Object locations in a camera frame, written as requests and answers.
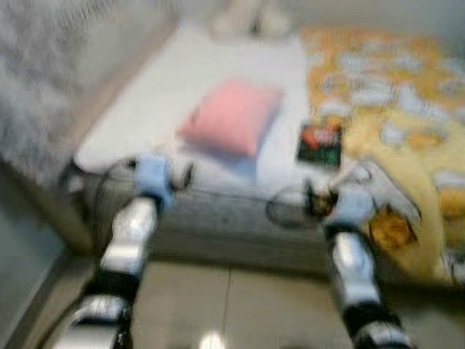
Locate dark book with red print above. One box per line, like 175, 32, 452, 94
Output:
296, 122, 344, 167

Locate pink pillow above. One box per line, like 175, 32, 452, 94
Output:
177, 79, 286, 159

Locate yellow egg cartoon quilt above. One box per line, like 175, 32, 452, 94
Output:
299, 25, 465, 286

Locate white quilted bed sheet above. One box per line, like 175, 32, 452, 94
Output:
73, 22, 349, 197

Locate cream plush toy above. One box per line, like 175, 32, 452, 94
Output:
211, 0, 291, 41

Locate grey patterned curtain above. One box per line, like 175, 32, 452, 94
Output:
0, 0, 124, 182

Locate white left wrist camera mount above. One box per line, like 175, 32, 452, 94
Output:
134, 154, 174, 208

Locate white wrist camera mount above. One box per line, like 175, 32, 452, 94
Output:
327, 185, 375, 230
134, 154, 174, 208

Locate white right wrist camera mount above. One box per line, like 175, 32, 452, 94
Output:
327, 185, 375, 230

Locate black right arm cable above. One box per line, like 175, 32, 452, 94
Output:
264, 185, 328, 230

